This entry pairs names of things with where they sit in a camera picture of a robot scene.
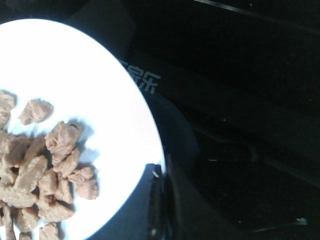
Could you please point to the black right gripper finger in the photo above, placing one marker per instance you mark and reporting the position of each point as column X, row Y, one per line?
column 155, row 202

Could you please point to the light blue plate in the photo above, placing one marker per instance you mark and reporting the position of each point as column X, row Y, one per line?
column 59, row 73

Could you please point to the brown meat pieces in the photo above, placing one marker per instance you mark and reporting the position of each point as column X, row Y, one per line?
column 39, row 176

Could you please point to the black glass gas cooktop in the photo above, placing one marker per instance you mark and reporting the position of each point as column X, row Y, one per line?
column 234, row 89

